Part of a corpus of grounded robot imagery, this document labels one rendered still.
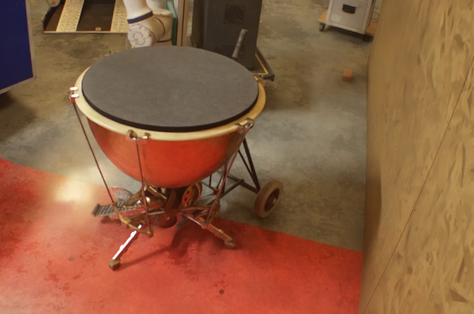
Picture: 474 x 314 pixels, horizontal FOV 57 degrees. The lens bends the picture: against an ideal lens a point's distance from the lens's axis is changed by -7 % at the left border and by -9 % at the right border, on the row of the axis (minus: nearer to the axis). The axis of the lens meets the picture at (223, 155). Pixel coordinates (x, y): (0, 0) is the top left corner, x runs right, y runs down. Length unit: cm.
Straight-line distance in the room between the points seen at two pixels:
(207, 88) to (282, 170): 112
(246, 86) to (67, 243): 109
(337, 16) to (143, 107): 346
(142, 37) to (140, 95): 100
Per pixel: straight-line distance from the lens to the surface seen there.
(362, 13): 476
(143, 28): 260
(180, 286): 203
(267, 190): 225
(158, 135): 148
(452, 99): 144
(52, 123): 306
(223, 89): 172
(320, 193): 261
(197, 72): 183
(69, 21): 460
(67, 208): 240
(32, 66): 321
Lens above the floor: 159
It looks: 36 degrees down
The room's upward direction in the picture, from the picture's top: 7 degrees clockwise
